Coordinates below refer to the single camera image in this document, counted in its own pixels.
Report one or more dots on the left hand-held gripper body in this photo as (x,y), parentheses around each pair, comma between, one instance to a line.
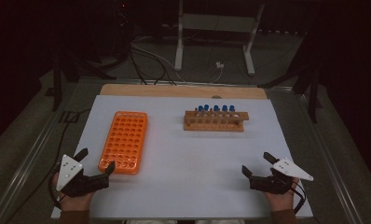
(67,171)

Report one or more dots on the white plug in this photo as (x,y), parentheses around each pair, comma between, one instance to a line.
(220,65)

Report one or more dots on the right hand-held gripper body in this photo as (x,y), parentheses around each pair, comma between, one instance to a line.
(291,169)

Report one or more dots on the person's left hand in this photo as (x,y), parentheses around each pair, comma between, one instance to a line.
(75,202)

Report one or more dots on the wooden test tube rack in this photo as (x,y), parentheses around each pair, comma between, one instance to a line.
(214,124)

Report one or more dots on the person's right hand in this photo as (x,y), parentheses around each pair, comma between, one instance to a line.
(280,201)

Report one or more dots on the white metal stand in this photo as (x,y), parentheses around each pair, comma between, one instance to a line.
(217,23)

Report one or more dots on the white table mat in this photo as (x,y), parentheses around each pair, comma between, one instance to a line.
(180,168)

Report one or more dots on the orange plastic test tube rack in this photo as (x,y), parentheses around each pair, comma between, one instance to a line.
(124,140)

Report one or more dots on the grey metal floor rail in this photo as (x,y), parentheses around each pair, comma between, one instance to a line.
(329,161)
(25,168)

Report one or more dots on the black tripod stand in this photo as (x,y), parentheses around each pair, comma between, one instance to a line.
(57,84)
(312,93)

